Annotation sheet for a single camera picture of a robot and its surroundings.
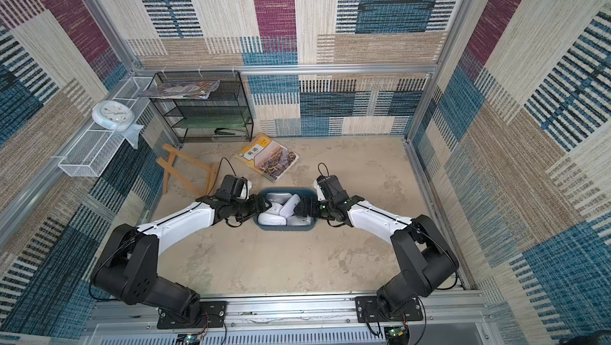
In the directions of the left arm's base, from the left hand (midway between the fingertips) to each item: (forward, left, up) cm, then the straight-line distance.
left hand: (265, 206), depth 90 cm
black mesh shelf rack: (+45, +30, +13) cm, 55 cm away
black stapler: (+35, +23, +5) cm, 42 cm away
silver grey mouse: (+6, -4, -4) cm, 9 cm away
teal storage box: (+9, -14, -5) cm, 17 cm away
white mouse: (0, -8, -3) cm, 8 cm away
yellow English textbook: (+29, +3, -5) cm, 29 cm away
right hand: (-1, -15, 0) cm, 15 cm away
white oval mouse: (-3, -2, -5) cm, 6 cm away
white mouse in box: (+1, -3, -4) cm, 5 cm away
